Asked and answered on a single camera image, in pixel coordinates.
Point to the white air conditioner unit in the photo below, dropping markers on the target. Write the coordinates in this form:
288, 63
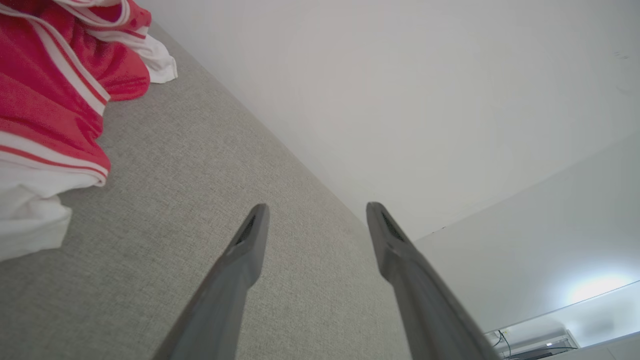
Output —
537, 345

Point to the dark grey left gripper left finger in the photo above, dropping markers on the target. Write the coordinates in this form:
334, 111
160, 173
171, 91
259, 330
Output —
227, 295

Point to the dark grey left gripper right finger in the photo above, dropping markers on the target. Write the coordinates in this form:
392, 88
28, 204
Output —
422, 300

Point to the red and white shirt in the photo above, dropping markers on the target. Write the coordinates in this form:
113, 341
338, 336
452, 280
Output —
45, 90

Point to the grey fabric sofa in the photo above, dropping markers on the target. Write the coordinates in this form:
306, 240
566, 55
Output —
175, 200

